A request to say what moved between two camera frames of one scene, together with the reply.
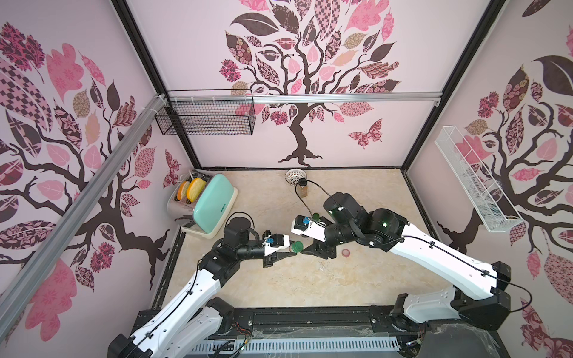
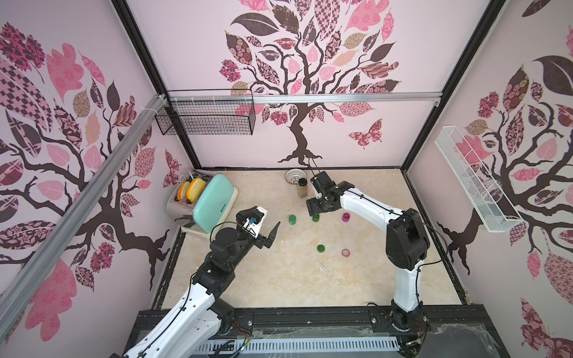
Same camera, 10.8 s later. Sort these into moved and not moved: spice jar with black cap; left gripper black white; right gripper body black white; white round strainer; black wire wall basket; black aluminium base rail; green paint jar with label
Moved: right gripper body black white; left gripper black white; green paint jar with label
Not moved: black wire wall basket; white round strainer; spice jar with black cap; black aluminium base rail
